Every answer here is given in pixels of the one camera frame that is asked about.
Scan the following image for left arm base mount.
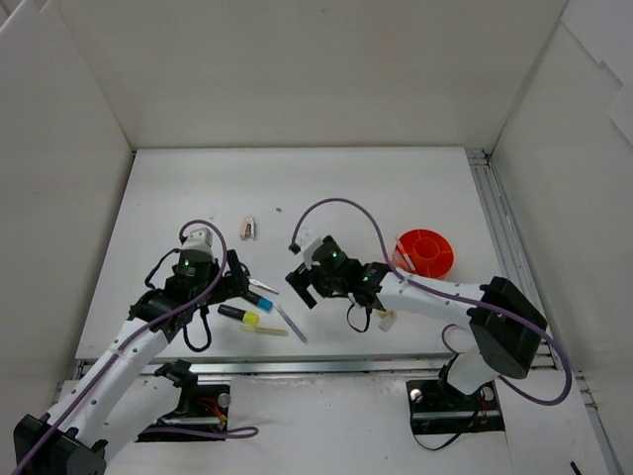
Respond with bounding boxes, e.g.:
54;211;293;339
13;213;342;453
136;360;230;443

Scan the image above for blue black highlighter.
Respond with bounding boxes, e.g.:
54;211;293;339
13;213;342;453
242;291;273;312

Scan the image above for pink white stapler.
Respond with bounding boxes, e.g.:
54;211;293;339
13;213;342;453
239;216;257;240

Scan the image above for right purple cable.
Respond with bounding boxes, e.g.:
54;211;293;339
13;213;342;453
291;198;574;408

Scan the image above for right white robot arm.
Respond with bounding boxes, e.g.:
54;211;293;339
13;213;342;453
286;236;547;408

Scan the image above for white eraser block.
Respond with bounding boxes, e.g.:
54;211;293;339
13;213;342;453
379;315;397;333

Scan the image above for pale yellow pen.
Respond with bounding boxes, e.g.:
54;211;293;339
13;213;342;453
240;325;288;337

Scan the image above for orange pen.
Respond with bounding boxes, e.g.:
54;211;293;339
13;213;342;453
392;249;410;272

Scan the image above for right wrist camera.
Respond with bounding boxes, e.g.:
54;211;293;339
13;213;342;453
289;234;323;269

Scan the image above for purple pen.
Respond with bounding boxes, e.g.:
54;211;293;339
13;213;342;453
275;305;309;344

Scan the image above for small scissors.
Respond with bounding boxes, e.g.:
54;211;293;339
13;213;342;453
248;277;279;295

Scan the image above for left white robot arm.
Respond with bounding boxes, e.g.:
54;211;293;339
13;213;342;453
13;244;248;474

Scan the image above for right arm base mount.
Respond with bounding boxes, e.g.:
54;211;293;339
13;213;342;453
406;368;505;452

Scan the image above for yellow black highlighter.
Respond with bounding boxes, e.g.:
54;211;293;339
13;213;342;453
217;304;259;327

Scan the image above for aluminium rail front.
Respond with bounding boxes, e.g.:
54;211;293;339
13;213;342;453
189;353;450;378

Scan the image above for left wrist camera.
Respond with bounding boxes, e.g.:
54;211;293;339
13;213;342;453
181;228;213;255

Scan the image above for orange round divided container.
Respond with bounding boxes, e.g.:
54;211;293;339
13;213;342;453
394;229;455;280

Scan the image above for aluminium rail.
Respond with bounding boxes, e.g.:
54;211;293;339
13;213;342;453
189;353;450;378
465;148;622;474

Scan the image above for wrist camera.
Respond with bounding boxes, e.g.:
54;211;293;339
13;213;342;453
181;228;213;255
289;234;323;269

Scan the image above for aluminium rail right side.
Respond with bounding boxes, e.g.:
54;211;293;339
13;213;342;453
465;148;622;474

